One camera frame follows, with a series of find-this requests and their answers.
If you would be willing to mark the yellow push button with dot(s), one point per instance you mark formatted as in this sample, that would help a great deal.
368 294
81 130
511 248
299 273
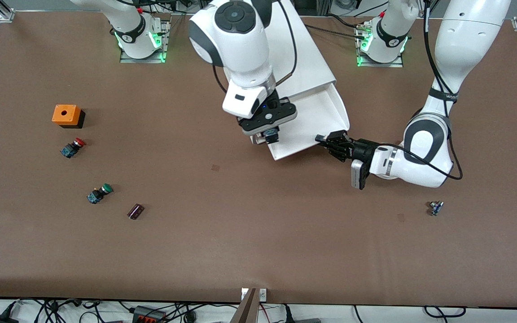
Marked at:
272 136

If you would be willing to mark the small white bracket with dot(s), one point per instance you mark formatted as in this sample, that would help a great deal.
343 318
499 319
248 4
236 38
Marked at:
244 294
263 294

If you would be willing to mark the dark red capacitor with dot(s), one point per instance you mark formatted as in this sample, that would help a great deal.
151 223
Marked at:
135 211

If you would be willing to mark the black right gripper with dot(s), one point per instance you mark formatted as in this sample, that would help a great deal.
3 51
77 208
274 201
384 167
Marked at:
271 134

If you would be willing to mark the green push button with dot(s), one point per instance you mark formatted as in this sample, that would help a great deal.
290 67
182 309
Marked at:
99 193

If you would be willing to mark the brown camera post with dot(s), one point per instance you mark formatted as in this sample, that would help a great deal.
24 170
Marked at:
246 312

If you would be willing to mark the red push button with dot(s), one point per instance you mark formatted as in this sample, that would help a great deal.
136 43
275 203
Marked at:
72 148

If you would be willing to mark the small blue electronic part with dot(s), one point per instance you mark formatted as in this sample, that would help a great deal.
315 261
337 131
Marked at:
435 208

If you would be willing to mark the black orange power strip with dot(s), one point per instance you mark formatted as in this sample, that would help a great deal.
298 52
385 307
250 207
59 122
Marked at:
148 314

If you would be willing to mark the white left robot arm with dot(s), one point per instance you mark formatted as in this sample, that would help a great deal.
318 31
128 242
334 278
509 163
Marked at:
460 45

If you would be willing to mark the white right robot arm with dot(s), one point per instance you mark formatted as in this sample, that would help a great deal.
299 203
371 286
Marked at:
240 40

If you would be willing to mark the black power adapter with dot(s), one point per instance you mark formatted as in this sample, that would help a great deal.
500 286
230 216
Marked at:
0 319

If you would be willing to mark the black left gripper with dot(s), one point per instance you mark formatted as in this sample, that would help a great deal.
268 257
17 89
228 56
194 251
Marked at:
361 150

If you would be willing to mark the orange button box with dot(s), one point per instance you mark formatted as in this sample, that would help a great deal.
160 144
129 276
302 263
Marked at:
65 115

